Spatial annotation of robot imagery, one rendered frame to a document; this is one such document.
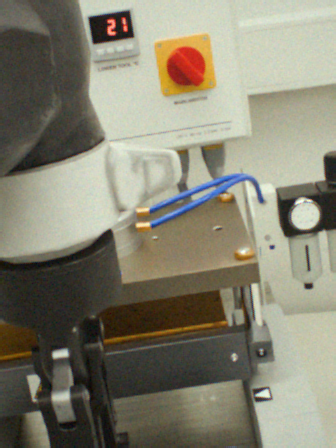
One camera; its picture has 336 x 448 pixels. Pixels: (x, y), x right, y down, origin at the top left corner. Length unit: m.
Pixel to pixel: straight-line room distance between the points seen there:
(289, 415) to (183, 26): 0.39
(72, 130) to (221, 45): 0.47
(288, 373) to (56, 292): 0.36
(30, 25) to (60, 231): 0.11
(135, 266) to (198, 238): 0.07
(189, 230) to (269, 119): 0.56
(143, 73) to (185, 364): 0.31
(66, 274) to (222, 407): 0.45
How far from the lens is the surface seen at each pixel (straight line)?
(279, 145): 1.40
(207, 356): 0.79
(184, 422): 0.91
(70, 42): 0.48
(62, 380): 0.51
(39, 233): 0.48
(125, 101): 0.95
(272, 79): 1.33
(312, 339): 1.40
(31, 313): 0.51
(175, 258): 0.80
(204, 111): 0.95
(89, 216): 0.49
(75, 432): 0.51
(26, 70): 0.43
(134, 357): 0.79
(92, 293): 0.51
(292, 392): 0.80
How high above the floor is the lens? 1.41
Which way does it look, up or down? 20 degrees down
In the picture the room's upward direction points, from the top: 9 degrees counter-clockwise
